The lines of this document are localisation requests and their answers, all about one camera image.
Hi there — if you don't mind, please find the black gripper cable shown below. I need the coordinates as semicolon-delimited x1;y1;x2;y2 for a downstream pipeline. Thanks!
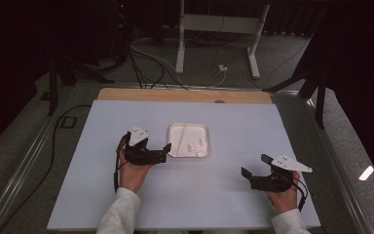
113;132;129;193
291;175;309;213

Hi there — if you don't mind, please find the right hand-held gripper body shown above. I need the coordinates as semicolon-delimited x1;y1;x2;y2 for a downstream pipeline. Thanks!
249;154;314;193

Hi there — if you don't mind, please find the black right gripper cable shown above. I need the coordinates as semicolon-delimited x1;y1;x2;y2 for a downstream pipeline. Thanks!
291;175;309;213

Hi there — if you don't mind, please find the long black floor cable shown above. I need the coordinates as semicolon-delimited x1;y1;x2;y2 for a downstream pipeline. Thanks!
0;103;93;234

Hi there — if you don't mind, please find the light blue table mat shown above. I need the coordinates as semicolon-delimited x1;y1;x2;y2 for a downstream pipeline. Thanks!
47;98;321;231

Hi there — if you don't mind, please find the metal floor rail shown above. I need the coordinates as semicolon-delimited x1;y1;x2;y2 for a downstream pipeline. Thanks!
272;90;374;234
0;86;76;234

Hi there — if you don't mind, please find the white square tray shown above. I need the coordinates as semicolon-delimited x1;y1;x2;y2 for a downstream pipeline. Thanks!
167;121;211;159

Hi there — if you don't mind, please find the white metal stand frame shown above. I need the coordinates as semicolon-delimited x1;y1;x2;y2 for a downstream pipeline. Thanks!
174;0;271;81

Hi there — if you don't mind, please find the thin wooden skewer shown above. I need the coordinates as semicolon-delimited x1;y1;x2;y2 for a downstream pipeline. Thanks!
176;122;188;153

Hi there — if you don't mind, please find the black floor cable bundle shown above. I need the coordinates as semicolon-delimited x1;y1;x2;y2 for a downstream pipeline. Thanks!
127;48;189;91

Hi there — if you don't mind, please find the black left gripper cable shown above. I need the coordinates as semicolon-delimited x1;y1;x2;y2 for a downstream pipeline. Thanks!
113;132;129;193

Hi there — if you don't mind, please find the person's right hand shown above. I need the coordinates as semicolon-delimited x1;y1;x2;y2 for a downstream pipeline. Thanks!
265;171;302;215

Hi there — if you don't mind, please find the black square floor socket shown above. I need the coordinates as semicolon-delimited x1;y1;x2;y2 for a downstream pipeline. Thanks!
59;115;78;130

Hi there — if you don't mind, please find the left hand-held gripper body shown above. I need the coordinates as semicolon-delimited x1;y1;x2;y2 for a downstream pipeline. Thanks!
124;126;168;167

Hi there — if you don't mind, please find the black tripod stand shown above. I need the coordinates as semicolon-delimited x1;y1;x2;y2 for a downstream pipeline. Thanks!
46;48;116;117
262;32;328;130

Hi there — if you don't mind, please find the white floor cable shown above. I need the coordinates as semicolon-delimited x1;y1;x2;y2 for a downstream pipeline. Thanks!
130;38;227;90

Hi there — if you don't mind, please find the person's left hand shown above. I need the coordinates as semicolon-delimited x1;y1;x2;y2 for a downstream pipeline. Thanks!
118;150;154;195

